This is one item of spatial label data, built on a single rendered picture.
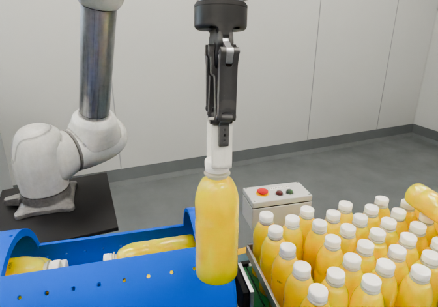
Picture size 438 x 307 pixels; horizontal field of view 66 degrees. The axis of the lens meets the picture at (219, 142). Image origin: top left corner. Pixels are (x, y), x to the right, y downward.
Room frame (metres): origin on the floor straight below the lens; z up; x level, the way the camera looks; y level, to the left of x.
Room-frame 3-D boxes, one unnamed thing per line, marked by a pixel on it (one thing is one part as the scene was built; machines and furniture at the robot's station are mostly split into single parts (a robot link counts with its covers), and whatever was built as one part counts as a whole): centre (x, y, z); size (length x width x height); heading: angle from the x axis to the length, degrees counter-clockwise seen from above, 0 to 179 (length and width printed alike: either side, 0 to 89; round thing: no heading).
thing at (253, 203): (0.98, -0.19, 1.05); 0.20 x 0.10 x 0.10; 104
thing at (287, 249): (0.69, -0.17, 1.09); 0.04 x 0.04 x 0.02
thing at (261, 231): (0.83, -0.13, 0.99); 0.07 x 0.07 x 0.19
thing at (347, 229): (0.77, -0.35, 1.09); 0.04 x 0.04 x 0.02
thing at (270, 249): (0.76, -0.15, 0.99); 0.07 x 0.07 x 0.19
